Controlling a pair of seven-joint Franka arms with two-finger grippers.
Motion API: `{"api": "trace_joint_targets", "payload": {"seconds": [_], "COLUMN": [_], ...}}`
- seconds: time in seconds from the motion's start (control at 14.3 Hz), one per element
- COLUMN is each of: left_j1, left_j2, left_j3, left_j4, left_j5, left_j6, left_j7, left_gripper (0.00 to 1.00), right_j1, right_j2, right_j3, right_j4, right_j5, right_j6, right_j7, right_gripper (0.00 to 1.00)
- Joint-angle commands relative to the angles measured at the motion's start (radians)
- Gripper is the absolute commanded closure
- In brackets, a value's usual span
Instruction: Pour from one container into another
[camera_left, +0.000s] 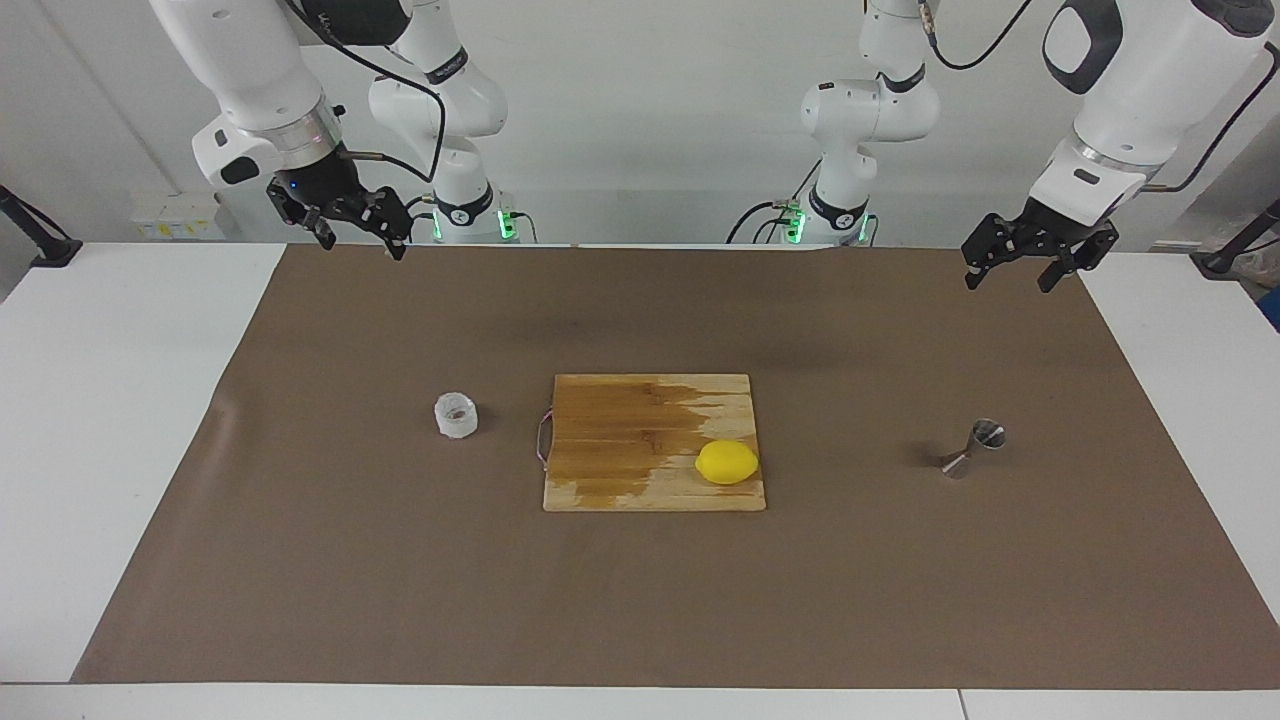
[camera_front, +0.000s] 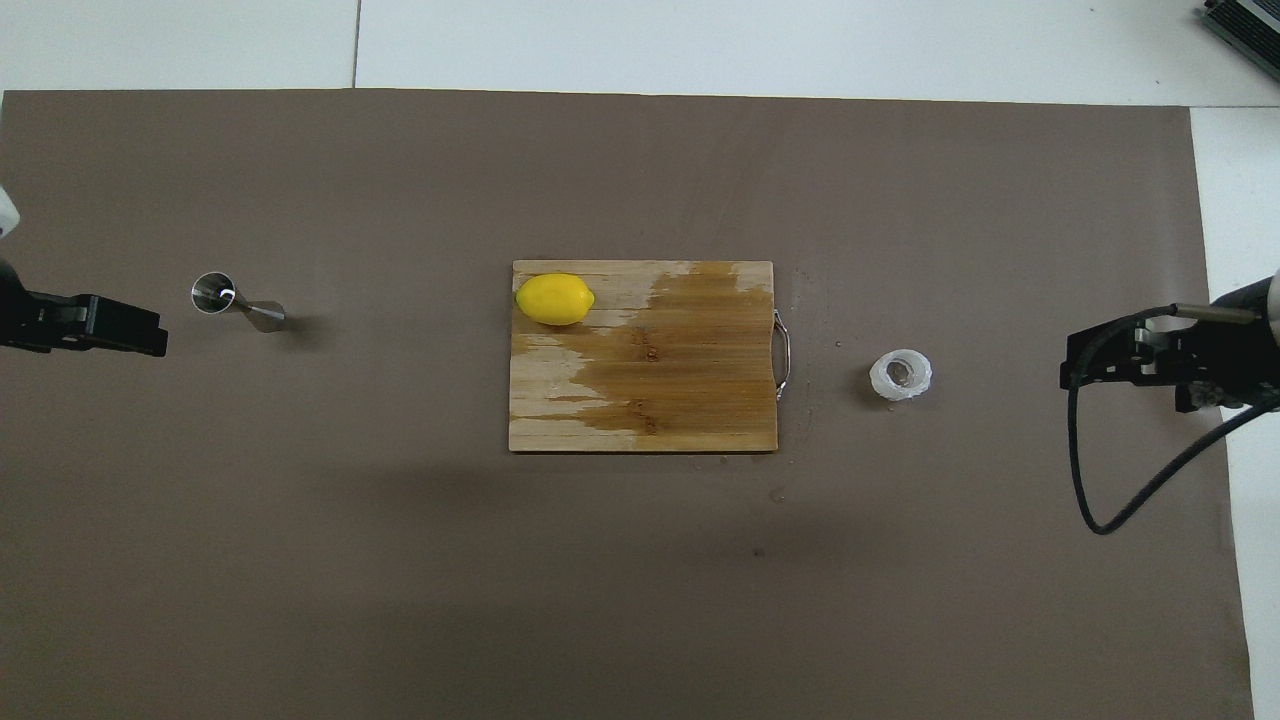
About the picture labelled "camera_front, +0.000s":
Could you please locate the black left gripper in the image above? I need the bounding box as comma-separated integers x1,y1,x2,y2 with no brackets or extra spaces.
0,258,169,358

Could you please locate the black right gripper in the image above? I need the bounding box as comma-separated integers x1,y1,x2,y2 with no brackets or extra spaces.
1062,316,1280,413

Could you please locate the steel double jigger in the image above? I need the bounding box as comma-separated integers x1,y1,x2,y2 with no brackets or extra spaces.
191,272,287,333

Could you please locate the grey ribbed metal box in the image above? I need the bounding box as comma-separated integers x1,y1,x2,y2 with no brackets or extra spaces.
1200,0,1280,56

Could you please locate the brown table mat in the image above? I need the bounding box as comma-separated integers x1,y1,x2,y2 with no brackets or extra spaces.
0,88,1256,720

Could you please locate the wooden cutting board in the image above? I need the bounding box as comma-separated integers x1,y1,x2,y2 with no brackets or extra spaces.
508,260,794,454

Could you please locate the yellow lemon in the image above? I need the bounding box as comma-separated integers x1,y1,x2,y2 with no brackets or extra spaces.
515,273,596,327

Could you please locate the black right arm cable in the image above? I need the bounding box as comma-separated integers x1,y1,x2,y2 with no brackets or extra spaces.
1066,305,1280,535

